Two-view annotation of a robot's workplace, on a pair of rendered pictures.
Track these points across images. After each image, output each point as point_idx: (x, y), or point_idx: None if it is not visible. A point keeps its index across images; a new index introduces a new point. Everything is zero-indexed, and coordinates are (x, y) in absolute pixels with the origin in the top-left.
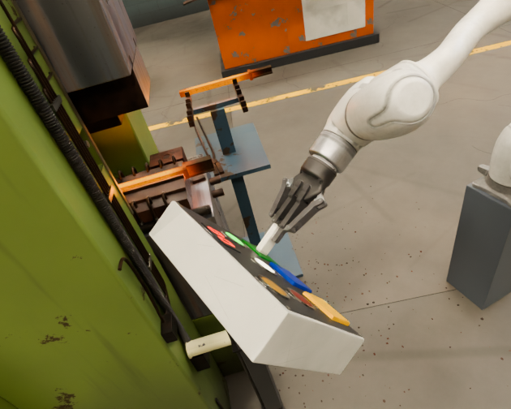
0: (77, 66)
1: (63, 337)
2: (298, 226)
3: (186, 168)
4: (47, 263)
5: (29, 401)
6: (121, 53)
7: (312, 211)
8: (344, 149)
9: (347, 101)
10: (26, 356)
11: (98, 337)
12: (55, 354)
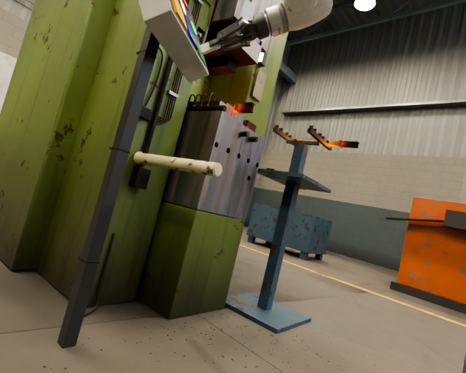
0: (221, 10)
1: (117, 81)
2: (223, 32)
3: (237, 103)
4: (142, 31)
5: (83, 125)
6: (237, 6)
7: (234, 25)
8: (276, 5)
9: None
10: (103, 89)
11: (123, 88)
12: (109, 92)
